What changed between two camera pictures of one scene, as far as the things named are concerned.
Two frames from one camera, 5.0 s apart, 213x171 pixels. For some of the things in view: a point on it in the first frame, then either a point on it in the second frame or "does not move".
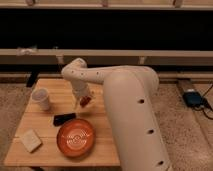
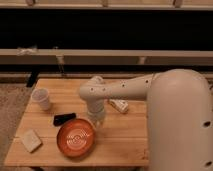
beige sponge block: (31, 140) does not move
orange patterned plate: (75, 137) does not move
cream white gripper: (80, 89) → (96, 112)
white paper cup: (42, 96) does not move
